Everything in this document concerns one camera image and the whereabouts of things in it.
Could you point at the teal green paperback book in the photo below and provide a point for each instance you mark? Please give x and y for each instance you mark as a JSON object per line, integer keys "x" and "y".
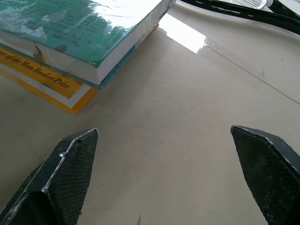
{"x": 77, "y": 35}

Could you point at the black curved frame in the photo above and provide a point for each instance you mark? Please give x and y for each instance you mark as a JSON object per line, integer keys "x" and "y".
{"x": 248, "y": 12}

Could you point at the yellow Man Booker Prize book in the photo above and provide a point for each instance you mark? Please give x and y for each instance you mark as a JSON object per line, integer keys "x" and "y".
{"x": 50, "y": 85}

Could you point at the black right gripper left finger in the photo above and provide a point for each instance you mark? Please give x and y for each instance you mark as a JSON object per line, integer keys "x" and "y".
{"x": 68, "y": 173}

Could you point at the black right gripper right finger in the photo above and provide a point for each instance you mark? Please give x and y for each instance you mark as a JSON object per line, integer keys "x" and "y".
{"x": 269, "y": 168}

